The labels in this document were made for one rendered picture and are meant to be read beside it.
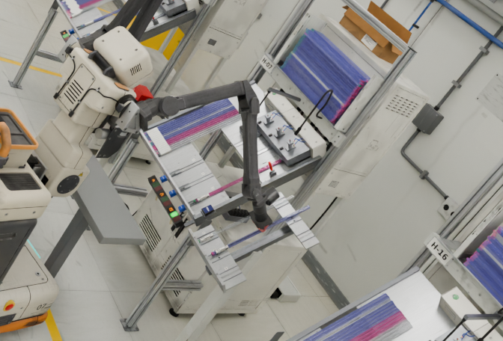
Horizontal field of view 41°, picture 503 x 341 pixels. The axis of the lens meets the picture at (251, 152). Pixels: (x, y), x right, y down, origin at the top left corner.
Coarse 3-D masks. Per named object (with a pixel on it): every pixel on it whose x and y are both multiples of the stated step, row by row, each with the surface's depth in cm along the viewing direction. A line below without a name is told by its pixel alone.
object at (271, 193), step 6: (270, 186) 290; (252, 192) 282; (258, 192) 283; (264, 192) 287; (270, 192) 289; (276, 192) 290; (246, 198) 290; (258, 198) 283; (270, 198) 288; (276, 198) 290; (270, 204) 289
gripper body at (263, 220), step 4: (252, 212) 296; (264, 212) 289; (252, 216) 295; (256, 216) 290; (260, 216) 289; (264, 216) 290; (268, 216) 294; (256, 220) 293; (260, 220) 291; (264, 220) 292; (268, 220) 293; (260, 224) 291; (264, 224) 291; (268, 224) 292; (260, 228) 291
